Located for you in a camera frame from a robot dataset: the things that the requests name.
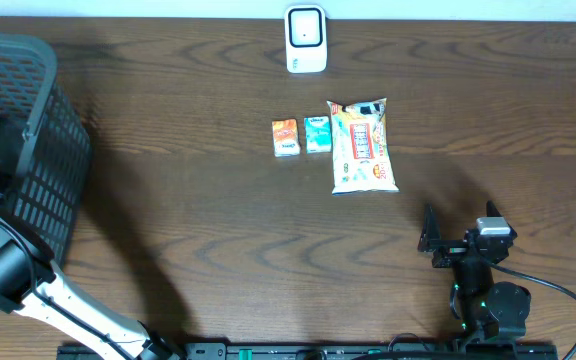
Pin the grey plastic mesh basket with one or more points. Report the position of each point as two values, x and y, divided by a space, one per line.
45 151

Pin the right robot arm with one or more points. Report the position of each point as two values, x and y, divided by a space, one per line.
493 314

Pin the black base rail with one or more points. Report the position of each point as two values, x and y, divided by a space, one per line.
220 351

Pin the small teal tissue pack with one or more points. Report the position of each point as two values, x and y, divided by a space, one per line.
318 134

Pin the white barcode scanner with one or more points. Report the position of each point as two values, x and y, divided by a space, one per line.
305 39

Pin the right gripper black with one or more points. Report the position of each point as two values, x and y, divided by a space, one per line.
430 241

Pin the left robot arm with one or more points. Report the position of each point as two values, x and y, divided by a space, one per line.
33 285

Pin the small orange tissue pack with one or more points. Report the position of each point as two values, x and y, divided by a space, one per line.
285 138

